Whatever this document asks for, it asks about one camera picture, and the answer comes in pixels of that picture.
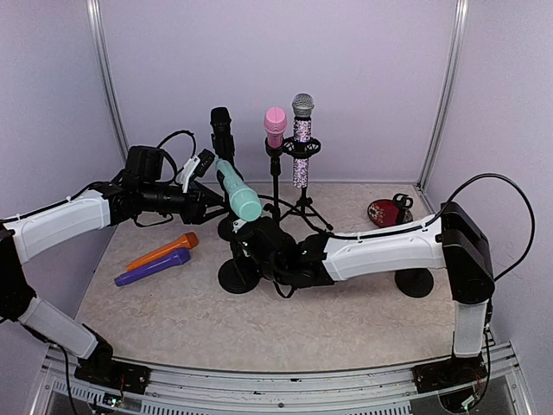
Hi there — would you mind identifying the orange toy microphone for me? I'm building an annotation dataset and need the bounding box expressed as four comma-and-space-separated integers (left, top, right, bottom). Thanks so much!
125, 232, 199, 271

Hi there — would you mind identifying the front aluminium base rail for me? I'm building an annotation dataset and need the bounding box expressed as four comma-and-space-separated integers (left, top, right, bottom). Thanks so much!
29, 343, 535, 415

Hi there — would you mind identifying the short black microphone stand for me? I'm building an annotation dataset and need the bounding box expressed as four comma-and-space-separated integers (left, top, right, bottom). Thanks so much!
392, 193, 413, 225

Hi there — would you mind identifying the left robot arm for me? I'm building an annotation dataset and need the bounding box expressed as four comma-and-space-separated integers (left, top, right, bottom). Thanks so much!
1, 144, 226, 388

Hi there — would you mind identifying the mint green toy microphone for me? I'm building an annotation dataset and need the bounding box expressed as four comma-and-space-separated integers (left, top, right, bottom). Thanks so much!
216, 159, 263, 222

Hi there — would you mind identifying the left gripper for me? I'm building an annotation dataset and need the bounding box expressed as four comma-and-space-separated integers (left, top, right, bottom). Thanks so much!
140, 180, 231, 224

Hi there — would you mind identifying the left aluminium frame post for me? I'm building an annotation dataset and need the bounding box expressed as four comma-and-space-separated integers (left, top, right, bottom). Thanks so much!
86, 0, 130, 164

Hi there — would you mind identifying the purple toy microphone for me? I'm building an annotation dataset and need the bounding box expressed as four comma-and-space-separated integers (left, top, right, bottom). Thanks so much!
114, 248, 191, 287

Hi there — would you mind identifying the right aluminium frame post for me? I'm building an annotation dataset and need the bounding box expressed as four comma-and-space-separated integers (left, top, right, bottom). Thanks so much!
416, 0, 469, 193

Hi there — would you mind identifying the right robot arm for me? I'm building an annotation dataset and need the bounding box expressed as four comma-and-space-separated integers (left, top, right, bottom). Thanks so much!
218, 176, 498, 393

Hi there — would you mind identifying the red patterned plate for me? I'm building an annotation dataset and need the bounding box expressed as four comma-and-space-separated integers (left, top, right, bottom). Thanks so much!
367, 199, 397, 228

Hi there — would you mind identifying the black stand under pink microphone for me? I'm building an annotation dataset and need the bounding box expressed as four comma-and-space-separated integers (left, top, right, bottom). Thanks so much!
264, 137, 283, 222

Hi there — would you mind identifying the black tripod microphone stand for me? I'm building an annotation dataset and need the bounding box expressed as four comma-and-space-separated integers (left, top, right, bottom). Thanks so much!
283, 137, 334, 231

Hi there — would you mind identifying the black wireless microphone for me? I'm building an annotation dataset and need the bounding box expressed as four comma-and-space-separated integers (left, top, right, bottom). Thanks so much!
210, 107, 242, 178

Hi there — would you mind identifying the aluminium frame post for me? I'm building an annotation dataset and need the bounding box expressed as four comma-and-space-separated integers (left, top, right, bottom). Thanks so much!
416, 0, 469, 193
86, 0, 130, 164

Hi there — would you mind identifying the pink toy microphone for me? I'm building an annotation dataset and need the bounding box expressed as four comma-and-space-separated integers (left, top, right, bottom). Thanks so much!
264, 106, 287, 149

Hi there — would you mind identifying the silver glitter microphone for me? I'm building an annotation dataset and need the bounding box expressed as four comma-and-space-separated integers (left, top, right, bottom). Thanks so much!
292, 93, 315, 188

